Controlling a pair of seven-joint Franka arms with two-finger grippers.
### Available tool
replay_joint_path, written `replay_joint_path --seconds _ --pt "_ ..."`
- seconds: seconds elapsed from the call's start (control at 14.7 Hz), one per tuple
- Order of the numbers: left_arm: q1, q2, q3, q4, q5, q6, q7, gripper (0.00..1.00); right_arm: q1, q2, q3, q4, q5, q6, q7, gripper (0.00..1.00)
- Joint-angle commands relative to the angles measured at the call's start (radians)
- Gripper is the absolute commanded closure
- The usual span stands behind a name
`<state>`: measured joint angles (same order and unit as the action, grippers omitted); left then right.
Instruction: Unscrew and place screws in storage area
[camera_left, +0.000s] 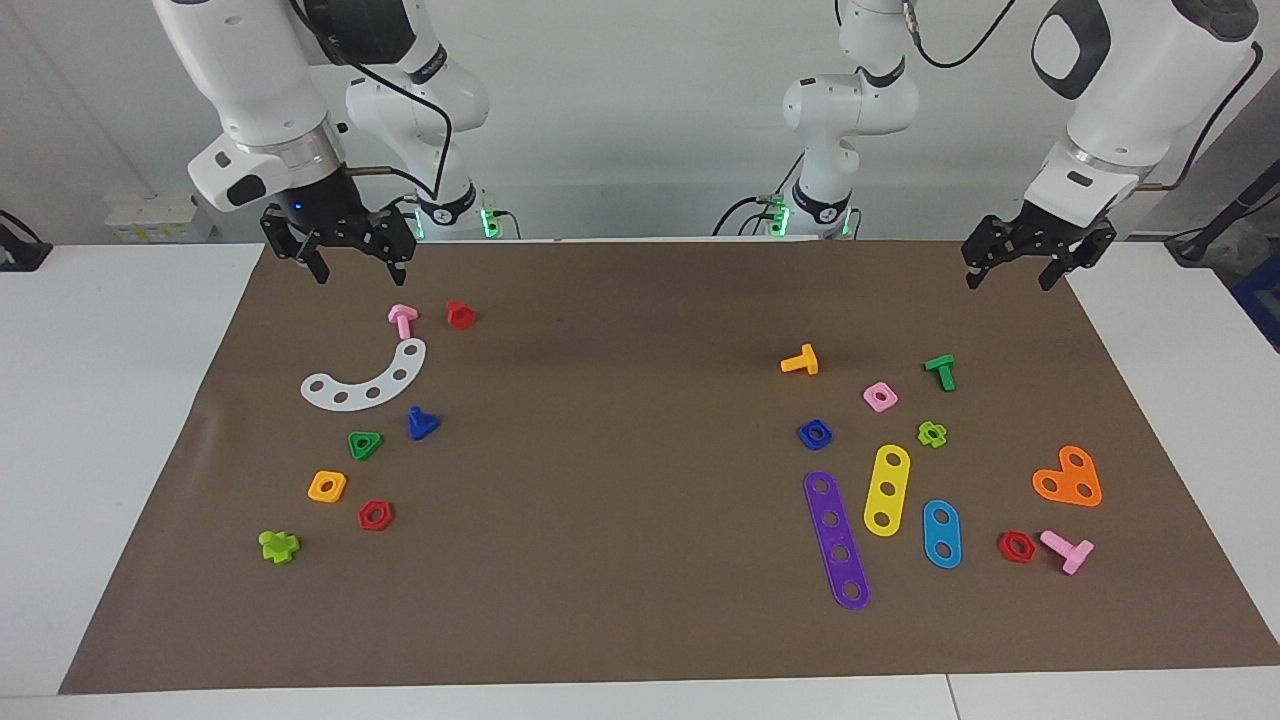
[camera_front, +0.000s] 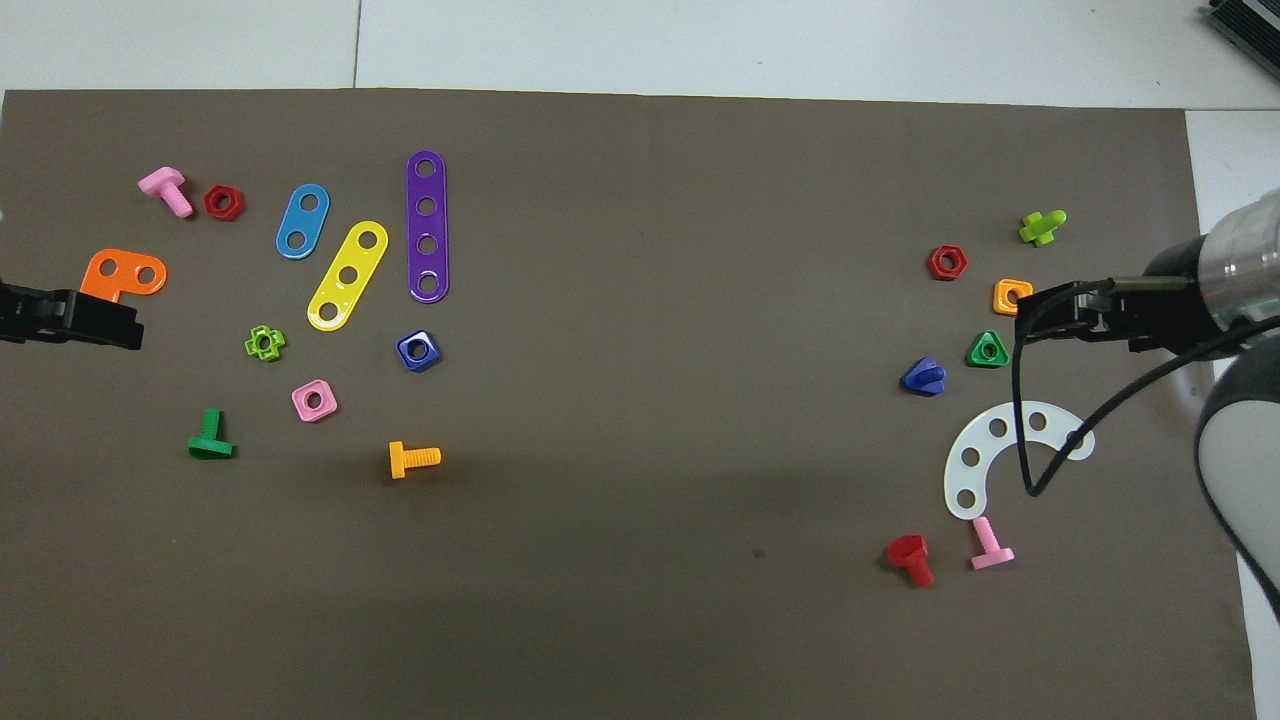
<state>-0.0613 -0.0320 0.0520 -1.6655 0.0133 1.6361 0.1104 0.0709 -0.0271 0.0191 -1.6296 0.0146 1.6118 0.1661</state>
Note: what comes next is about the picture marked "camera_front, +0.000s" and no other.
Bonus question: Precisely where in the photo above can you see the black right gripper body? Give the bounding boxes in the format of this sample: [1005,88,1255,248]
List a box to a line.
[1094,240,1227,354]

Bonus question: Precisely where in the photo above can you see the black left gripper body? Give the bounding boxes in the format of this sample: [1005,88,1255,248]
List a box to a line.
[0,282,71,347]

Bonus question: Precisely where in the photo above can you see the blue plastic bolt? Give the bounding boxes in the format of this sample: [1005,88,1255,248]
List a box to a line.
[900,356,948,398]

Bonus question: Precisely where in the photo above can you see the blue square nut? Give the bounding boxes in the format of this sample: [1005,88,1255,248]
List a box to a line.
[395,328,443,374]

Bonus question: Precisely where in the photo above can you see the orange three-hole corner plate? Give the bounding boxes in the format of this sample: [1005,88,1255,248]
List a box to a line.
[79,248,169,304]

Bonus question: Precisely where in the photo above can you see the lime green cross bolt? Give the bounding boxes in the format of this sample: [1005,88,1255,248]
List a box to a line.
[1018,209,1068,247]

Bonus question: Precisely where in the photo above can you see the pink plastic bolt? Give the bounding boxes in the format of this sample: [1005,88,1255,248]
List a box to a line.
[137,166,195,220]
[969,515,1016,572]

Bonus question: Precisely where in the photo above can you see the white curved five-hole plate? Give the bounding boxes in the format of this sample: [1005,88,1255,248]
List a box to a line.
[943,400,1097,522]

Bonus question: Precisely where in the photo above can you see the dark green plastic bolt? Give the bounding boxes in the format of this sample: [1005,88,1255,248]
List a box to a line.
[187,407,237,461]

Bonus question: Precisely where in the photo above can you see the pink square nut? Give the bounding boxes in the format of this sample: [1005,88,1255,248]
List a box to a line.
[291,379,339,424]

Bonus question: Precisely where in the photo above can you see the blue two-hole plate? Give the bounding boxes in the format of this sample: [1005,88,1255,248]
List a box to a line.
[275,183,331,261]

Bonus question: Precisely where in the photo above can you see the yellow three-hole plate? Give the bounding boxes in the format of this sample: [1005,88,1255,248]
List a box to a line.
[306,220,390,332]

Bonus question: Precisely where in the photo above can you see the red plastic bolt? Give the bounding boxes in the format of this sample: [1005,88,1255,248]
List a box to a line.
[886,534,936,589]

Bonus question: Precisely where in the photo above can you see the black ribbed device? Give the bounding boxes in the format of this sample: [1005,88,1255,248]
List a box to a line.
[1203,0,1280,56]

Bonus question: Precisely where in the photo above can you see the orange plastic bolt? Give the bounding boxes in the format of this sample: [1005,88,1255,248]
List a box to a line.
[388,440,442,481]

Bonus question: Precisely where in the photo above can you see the purple four-hole plate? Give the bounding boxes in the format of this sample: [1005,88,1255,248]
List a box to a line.
[405,150,450,304]

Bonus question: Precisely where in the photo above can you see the brown table mat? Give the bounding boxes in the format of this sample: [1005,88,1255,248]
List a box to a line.
[0,88,1259,720]

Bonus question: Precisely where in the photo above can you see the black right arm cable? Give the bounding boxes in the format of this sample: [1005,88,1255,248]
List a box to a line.
[1012,283,1280,499]

